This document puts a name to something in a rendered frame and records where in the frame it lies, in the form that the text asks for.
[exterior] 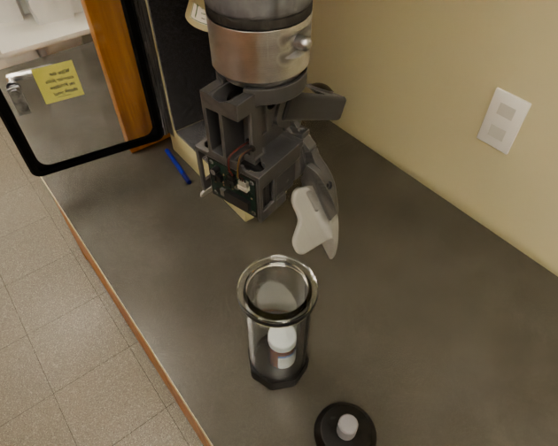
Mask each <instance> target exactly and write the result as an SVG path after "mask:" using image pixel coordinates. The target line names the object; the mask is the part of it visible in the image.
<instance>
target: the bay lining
mask: <svg viewBox="0 0 558 446"><path fill-rule="evenodd" d="M188 2H189V0H147V4H148V8H149V13H150V17H151V24H152V29H153V33H154V37H155V42H156V46H157V50H158V54H159V62H160V66H161V71H162V75H163V80H164V83H165V88H166V93H167V100H168V104H169V109H170V112H171V117H172V121H173V126H174V130H175V131H177V130H179V129H182V128H184V127H187V126H189V125H192V124H194V123H196V122H199V121H200V120H202V119H204V115H203V109H202V103H201V97H200V91H199V90H200V89H202V88H203V87H205V86H207V85H208V84H210V83H211V82H213V81H215V80H217V79H216V72H215V69H214V67H213V65H212V58H211V51H210V43H209V36H208V32H205V31H202V30H200V29H197V28H195V27H193V26H192V25H191V24H190V23H189V22H188V21H187V20H186V18H185V12H186V9H187V6H188Z"/></svg>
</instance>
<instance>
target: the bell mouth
mask: <svg viewBox="0 0 558 446"><path fill-rule="evenodd" d="M185 18H186V20H187V21H188V22H189V23H190V24H191V25H192V26H193V27H195V28H197V29H200V30H202V31H205V32H208V29H207V23H206V15H205V9H203V8H202V7H200V6H198V5H197V4H195V3H193V2H192V1H190V0H189V2H188V6H187V9H186V12H185Z"/></svg>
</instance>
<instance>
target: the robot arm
mask: <svg viewBox="0 0 558 446"><path fill-rule="evenodd" d="M204 2H205V15H206V23H207V29H208V36H209V43H210V51H211V58H212V65H213V67H214V69H215V72H216V79H217V80H215V81H213V82H211V83H210V84H208V85H207V86H205V87H203V88H202V89H200V90H199V91H200V97H201V103H202V109H203V115H204V121H205V131H206V138H205V139H203V140H202V141H201V142H199V143H197V144H196V145H195V151H196V155H197V161H198V170H199V175H200V180H201V185H202V189H203V191H202V192H201V193H200V196H201V197H203V196H205V195H207V194H208V193H210V192H213V194H215V195H216V196H218V197H220V198H222V199H223V200H225V201H227V202H229V203H230V204H233V205H234V206H235V207H237V208H239V209H241V210H243V211H245V212H247V213H249V214H250V215H252V216H253V217H255V218H256V219H258V220H259V222H260V223H261V222H262V221H263V220H264V219H266V218H267V217H268V216H269V215H270V214H271V213H272V212H274V211H275V210H276V209H277V208H278V207H279V206H280V205H281V204H282V203H283V202H284V201H285V200H286V192H285V191H287V190H288V189H289V188H290V187H291V186H292V185H293V181H294V180H296V179H297V178H298V177H299V176H300V175H301V174H302V173H303V175H302V176H301V177H300V179H301V183H302V187H297V188H295V189H294V190H293V192H292V194H291V204H292V207H293V209H294V211H295V212H296V215H297V218H298V223H297V226H296V228H295V231H294V234H293V236H292V246H293V248H294V250H295V251H296V252H297V253H298V254H300V255H303V254H306V253H307V252H308V251H310V250H312V249H314V248H315V247H317V246H319V245H320V244H321V245H322V247H323V249H324V251H325V253H326V255H327V257H328V258H329V259H332V258H333V257H335V255H336V252H337V243H338V216H337V214H338V211H339V209H338V202H337V190H336V185H335V182H334V179H333V176H332V174H331V172H330V170H329V168H328V167H327V165H326V163H325V162H324V161H323V159H322V157H321V155H320V153H319V151H318V148H317V147H316V143H315V142H314V140H313V139H312V137H311V135H310V134H309V128H307V127H303V126H301V125H300V123H301V120H338V119H340V118H341V115H342V112H343V109H344V108H345V103H346V98H345V97H344V96H340V95H339V94H336V93H334V91H333V90H332V89H331V88H330V87H329V86H328V85H326V84H324V83H320V82H316V83H310V84H306V80H307V66H308V64H309V60H310V49H311V46H312V40H311V32H312V14H313V0H204ZM205 155H207V161H208V167H209V173H210V174H209V175H207V176H206V177H205V170H204V165H203V159H202V157H204V156H205Z"/></svg>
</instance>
